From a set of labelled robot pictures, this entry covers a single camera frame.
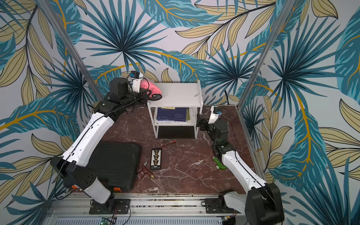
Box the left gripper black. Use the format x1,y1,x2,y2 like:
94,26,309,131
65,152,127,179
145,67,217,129
121,87,152,107

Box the pink fluffy cloth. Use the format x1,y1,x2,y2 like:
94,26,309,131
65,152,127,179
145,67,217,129
140,78,162,101

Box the white two-tier bookshelf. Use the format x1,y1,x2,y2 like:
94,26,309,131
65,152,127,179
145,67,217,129
147,81,203,139

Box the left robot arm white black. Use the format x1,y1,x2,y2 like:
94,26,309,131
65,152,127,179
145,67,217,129
50,77,152,206

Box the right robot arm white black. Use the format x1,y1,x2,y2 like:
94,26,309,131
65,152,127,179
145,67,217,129
196,112,285,225

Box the black mat under shelf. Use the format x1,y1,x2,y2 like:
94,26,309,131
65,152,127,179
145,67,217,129
157,126,195,139

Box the dark blue book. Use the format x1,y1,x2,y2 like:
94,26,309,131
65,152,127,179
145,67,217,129
157,107,187,122

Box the red black test leads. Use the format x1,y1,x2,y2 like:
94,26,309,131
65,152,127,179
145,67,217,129
160,141,178,149

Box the green plastic nozzle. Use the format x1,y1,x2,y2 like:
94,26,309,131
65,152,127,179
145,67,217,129
212,157,228,170

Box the black bit holder strip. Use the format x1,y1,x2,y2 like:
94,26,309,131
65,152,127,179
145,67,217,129
150,148,162,170

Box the black plastic tool case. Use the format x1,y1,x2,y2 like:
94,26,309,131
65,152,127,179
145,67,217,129
87,141,142,192

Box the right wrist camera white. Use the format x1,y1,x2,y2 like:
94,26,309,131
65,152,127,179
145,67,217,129
208,106,222,124

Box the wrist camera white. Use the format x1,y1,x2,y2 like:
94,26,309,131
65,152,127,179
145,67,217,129
208,106,222,124
129,71,142,93

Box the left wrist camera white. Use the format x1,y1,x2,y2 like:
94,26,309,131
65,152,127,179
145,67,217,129
129,71,142,93

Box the left aluminium frame post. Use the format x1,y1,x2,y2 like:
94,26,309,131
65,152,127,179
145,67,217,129
37,0,104,101

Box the aluminium frame post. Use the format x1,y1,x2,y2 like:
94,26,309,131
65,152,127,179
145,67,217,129
37,0,104,101
237,0,295,111

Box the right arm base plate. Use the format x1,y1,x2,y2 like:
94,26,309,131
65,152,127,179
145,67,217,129
201,198,239,215

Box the aluminium rail at front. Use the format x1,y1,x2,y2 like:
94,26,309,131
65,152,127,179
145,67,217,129
42,193,250,225

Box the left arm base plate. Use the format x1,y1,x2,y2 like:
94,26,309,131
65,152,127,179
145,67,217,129
89,199,131,215

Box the right aluminium frame post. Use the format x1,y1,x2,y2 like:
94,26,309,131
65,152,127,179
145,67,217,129
237,0,295,111

